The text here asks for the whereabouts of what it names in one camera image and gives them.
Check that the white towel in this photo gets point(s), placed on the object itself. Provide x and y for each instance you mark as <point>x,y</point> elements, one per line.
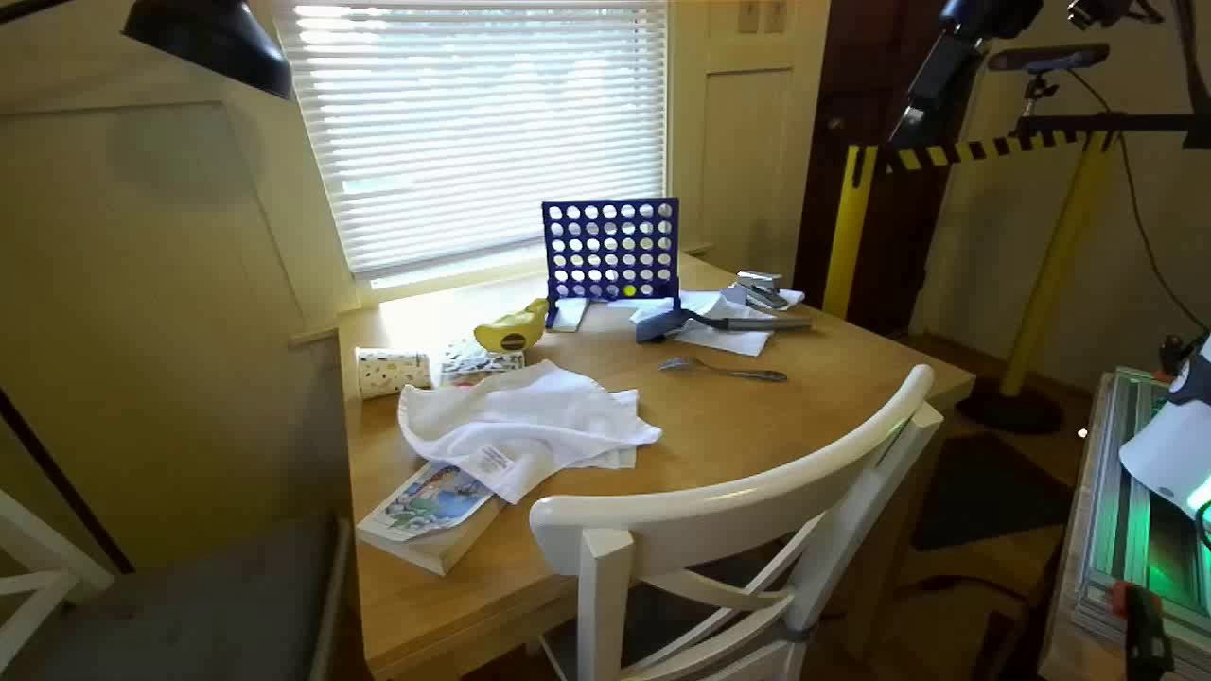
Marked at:
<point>523,425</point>

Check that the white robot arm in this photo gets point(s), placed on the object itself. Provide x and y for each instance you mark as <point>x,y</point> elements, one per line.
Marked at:
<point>1171,455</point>

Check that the white wooden chair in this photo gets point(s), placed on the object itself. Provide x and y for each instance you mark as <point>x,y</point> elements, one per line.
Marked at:
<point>758,553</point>

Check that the white far chair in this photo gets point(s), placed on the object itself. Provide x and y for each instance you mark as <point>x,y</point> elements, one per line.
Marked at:
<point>47,572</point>

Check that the black metal hammer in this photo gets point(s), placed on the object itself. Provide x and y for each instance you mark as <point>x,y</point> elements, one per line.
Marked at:
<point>670,324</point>

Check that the metal spanner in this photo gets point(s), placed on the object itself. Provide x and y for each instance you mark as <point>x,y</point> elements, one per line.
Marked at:
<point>733,371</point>

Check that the yellow banana toy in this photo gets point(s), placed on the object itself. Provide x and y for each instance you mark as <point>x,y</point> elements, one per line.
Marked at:
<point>511,329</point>

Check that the blue connect four grid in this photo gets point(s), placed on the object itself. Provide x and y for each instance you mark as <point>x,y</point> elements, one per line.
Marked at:
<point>610,247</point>

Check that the patterned small pouch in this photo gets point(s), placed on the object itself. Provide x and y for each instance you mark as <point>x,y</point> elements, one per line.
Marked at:
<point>467,363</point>

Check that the grey stapler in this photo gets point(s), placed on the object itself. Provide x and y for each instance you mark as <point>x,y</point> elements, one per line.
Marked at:
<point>762,290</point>

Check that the white dotted cup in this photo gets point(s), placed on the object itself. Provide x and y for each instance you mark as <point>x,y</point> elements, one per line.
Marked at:
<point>384,371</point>

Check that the illustrated book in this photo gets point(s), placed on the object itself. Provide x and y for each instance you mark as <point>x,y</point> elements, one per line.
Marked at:
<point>432,516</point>

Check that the white window blinds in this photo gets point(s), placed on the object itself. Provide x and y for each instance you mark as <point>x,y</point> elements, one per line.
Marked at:
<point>444,125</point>

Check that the yellow black barrier stand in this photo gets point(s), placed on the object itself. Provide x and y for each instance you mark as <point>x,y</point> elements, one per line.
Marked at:
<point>1001,403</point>

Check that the black desk lamp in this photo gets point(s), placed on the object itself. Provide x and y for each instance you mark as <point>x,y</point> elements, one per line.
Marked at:
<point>217,36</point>

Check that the black orange clamp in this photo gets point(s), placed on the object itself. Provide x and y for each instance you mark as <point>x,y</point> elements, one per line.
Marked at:
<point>1148,649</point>

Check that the black camera on tripod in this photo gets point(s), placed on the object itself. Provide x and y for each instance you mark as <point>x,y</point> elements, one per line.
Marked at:
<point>1042,62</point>

